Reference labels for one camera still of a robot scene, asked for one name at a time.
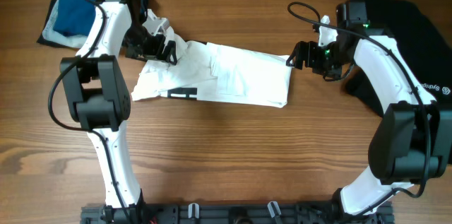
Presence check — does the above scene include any white Puma t-shirt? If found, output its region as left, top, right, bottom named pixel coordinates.
left=131, top=28, right=291, bottom=108

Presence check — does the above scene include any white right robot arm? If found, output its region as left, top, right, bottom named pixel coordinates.
left=286, top=1, right=451, bottom=223

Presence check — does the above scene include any black garment with logo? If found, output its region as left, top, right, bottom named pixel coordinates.
left=363, top=0, right=451, bottom=104

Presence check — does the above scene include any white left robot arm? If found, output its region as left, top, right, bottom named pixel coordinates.
left=54, top=0, right=178, bottom=223

